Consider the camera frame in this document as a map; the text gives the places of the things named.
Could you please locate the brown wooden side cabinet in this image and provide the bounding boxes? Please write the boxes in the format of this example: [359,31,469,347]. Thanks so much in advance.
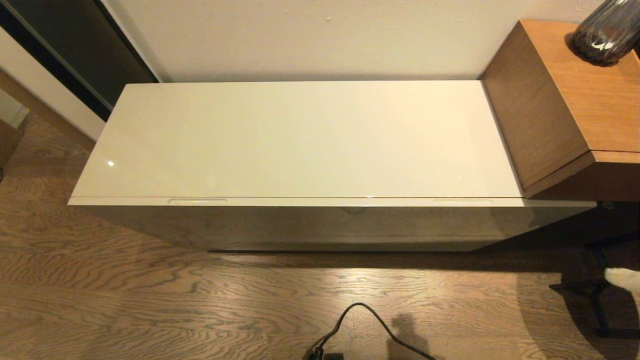
[480,19,640,202]

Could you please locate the dark ribbed glass vase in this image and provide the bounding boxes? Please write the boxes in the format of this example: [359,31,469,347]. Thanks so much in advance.
[571,0,640,67]

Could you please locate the glossy white low cabinet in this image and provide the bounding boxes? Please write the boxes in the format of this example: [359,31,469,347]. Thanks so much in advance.
[71,80,525,200]

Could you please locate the dark sliding door panel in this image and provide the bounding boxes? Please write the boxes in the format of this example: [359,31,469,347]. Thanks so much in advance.
[0,0,161,122]

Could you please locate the light grey box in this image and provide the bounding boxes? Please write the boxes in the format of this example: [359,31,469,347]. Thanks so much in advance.
[0,89,31,129]

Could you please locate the black metal frame legs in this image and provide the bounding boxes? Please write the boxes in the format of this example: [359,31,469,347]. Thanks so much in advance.
[548,235,640,340]

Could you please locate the black floor cable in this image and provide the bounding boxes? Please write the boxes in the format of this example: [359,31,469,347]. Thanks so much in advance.
[307,302,437,360]

